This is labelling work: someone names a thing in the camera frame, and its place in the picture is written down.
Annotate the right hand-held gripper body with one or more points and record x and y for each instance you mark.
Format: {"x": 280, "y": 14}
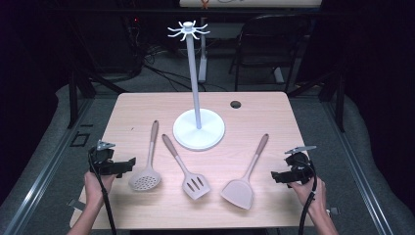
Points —
{"x": 301, "y": 169}

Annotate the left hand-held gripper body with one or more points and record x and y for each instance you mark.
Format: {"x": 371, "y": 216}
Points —
{"x": 102, "y": 161}

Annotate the beige perforated skimmer spoon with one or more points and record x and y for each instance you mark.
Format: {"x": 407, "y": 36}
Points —
{"x": 145, "y": 181}

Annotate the beige solid spatula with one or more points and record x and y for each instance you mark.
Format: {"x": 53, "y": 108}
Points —
{"x": 239, "y": 192}

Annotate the beige slotted spatula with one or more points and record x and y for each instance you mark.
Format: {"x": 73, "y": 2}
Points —
{"x": 195, "y": 186}

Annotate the white utensil rack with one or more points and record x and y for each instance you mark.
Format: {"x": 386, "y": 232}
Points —
{"x": 199, "y": 133}

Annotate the person's left hand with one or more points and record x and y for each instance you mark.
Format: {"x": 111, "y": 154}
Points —
{"x": 94, "y": 189}

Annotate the person's right hand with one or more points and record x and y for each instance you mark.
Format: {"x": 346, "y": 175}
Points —
{"x": 314, "y": 196}

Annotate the grey tape tab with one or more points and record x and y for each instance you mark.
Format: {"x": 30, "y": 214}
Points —
{"x": 333, "y": 211}
{"x": 76, "y": 205}

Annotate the white table foot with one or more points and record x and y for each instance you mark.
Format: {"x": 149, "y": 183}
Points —
{"x": 279, "y": 75}

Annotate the dark equipment with red light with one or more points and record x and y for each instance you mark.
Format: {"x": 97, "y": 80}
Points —
{"x": 120, "y": 39}

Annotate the black folding chair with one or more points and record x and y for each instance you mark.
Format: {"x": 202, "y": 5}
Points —
{"x": 270, "y": 39}

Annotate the aluminium floor rail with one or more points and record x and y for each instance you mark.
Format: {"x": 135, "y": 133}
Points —
{"x": 359, "y": 173}
{"x": 42, "y": 176}

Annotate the black metal frame stand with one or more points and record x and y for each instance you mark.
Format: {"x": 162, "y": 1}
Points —
{"x": 73, "y": 98}
{"x": 339, "y": 98}

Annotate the white table leg post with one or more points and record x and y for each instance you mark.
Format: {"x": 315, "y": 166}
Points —
{"x": 202, "y": 65}

